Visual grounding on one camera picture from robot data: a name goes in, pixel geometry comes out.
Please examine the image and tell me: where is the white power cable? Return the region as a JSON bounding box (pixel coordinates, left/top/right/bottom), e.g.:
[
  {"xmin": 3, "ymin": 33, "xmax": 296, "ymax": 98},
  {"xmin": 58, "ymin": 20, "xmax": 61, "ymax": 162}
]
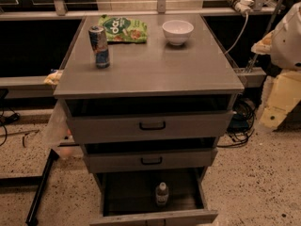
[{"xmin": 223, "ymin": 11, "xmax": 250, "ymax": 56}]

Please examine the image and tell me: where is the bottom grey drawer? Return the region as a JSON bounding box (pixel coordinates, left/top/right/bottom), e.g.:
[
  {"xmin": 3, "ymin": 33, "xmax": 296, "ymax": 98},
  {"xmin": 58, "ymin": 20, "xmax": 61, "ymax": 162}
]
[{"xmin": 89, "ymin": 169, "xmax": 217, "ymax": 226}]

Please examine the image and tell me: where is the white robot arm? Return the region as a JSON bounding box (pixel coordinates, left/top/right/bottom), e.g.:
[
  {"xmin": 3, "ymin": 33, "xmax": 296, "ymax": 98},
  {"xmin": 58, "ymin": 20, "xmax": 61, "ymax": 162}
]
[{"xmin": 251, "ymin": 2, "xmax": 301, "ymax": 130}]

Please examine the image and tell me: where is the white power strip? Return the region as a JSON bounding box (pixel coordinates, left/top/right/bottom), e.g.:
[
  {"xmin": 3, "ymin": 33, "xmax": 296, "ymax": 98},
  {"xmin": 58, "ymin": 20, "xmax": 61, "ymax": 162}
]
[{"xmin": 227, "ymin": 0, "xmax": 253, "ymax": 15}]

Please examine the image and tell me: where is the blue energy drink can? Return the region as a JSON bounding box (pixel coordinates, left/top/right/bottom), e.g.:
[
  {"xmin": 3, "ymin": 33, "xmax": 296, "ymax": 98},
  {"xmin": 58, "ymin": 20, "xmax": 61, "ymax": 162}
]
[{"xmin": 88, "ymin": 25, "xmax": 110, "ymax": 69}]

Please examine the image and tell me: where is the clear plastic bottle white cap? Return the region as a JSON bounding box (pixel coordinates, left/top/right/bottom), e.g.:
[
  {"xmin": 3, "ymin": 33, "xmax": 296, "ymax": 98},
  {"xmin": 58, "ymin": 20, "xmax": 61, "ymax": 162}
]
[{"xmin": 155, "ymin": 182, "xmax": 169, "ymax": 206}]

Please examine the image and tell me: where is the white ceramic bowl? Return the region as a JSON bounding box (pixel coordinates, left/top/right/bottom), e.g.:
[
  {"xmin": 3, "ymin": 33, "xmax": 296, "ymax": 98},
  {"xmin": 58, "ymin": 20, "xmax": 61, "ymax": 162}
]
[{"xmin": 162, "ymin": 20, "xmax": 194, "ymax": 45}]

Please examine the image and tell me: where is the top grey drawer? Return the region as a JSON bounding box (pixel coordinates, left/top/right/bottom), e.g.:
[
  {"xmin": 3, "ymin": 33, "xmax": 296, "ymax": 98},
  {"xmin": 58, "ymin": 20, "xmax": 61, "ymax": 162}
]
[{"xmin": 67, "ymin": 110, "xmax": 233, "ymax": 144}]

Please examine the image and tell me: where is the black metal floor bar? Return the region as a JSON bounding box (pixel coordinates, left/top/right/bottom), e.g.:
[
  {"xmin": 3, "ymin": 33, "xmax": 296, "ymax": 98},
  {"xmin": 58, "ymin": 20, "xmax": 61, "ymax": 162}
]
[{"xmin": 25, "ymin": 149, "xmax": 59, "ymax": 226}]

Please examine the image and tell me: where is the middle grey drawer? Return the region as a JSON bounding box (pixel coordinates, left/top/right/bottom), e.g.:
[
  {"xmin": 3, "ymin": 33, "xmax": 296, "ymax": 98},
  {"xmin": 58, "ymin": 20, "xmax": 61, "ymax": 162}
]
[{"xmin": 84, "ymin": 148, "xmax": 217, "ymax": 173}]

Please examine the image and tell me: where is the black cable bundle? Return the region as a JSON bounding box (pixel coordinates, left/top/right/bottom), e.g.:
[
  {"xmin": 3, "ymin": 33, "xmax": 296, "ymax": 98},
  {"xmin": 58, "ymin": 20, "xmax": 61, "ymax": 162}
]
[{"xmin": 216, "ymin": 98, "xmax": 258, "ymax": 149}]

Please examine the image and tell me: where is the grey drawer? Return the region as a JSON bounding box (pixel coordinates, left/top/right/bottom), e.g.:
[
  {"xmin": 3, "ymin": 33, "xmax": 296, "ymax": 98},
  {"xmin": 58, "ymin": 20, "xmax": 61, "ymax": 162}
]
[
  {"xmin": 67, "ymin": 110, "xmax": 233, "ymax": 144},
  {"xmin": 84, "ymin": 148, "xmax": 217, "ymax": 173},
  {"xmin": 89, "ymin": 169, "xmax": 217, "ymax": 226}
]

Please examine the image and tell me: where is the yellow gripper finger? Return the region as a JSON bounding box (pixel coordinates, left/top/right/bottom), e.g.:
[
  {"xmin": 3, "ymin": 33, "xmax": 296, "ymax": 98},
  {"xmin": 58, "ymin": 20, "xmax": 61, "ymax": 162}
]
[{"xmin": 260, "ymin": 71, "xmax": 301, "ymax": 130}]

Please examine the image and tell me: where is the grey drawer cabinet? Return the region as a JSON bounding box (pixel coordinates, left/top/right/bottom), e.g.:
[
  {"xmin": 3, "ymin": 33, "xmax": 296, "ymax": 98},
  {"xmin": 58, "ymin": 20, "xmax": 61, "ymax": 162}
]
[{"xmin": 53, "ymin": 13, "xmax": 246, "ymax": 226}]

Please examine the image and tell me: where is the green chip bag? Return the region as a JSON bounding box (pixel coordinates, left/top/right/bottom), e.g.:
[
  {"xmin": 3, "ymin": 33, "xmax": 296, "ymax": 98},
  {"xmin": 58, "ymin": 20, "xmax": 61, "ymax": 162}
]
[{"xmin": 99, "ymin": 15, "xmax": 148, "ymax": 43}]

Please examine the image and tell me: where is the clear plastic bag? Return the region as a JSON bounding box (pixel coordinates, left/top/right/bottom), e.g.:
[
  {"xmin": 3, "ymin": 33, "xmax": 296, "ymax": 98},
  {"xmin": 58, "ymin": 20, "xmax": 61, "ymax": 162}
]
[{"xmin": 42, "ymin": 102, "xmax": 74, "ymax": 158}]

